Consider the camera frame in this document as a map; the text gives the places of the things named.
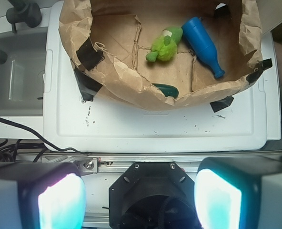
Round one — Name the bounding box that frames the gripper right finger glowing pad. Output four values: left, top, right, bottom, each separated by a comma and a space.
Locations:
194, 156, 282, 229

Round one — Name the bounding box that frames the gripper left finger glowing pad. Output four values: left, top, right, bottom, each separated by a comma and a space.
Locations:
0, 162, 86, 229

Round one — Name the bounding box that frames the green plush animal toy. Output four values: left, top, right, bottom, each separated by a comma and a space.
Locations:
145, 26, 183, 62

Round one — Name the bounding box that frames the black tape piece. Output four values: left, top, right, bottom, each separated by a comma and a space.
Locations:
210, 96, 234, 113
76, 37, 104, 71

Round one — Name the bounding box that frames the dark green plastic object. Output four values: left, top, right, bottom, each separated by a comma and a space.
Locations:
153, 83, 179, 99

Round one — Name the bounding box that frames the brown paper bag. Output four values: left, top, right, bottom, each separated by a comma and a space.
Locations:
59, 0, 263, 111

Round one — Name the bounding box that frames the blue plastic bottle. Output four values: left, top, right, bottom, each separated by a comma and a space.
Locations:
181, 17, 225, 79

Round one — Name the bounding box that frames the dark grey toy faucet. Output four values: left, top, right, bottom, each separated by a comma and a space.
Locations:
6, 0, 42, 33

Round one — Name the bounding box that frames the black cable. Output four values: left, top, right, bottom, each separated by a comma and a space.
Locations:
0, 113, 91, 156

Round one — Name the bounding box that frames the aluminium frame rail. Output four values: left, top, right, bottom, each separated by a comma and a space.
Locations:
39, 150, 282, 176

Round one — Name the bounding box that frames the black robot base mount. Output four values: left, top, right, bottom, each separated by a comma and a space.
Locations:
109, 162, 201, 229

